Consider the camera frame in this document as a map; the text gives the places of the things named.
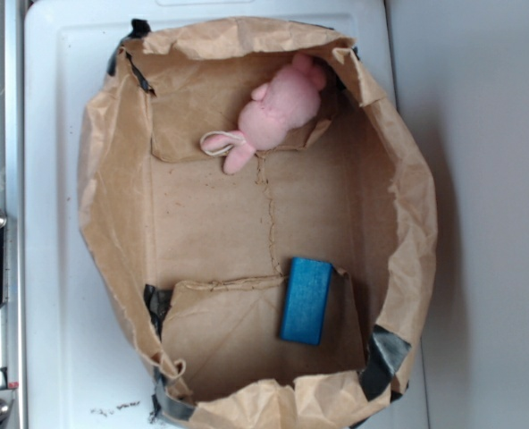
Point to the aluminium frame rail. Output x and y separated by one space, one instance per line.
13 380

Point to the brown paper bag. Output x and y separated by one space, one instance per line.
197 262

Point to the blue wooden block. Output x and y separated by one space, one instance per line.
306 301

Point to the pink plush bunny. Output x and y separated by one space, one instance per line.
288 101

